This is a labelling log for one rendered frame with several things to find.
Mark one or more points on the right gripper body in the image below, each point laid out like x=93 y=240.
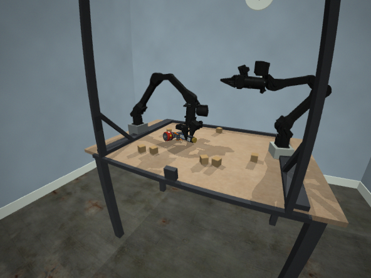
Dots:
x=241 y=82

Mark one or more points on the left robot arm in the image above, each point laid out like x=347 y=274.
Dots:
x=190 y=98

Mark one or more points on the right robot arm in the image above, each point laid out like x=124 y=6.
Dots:
x=282 y=124

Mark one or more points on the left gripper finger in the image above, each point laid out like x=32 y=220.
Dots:
x=185 y=133
x=192 y=131

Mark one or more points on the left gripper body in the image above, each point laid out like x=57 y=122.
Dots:
x=185 y=127

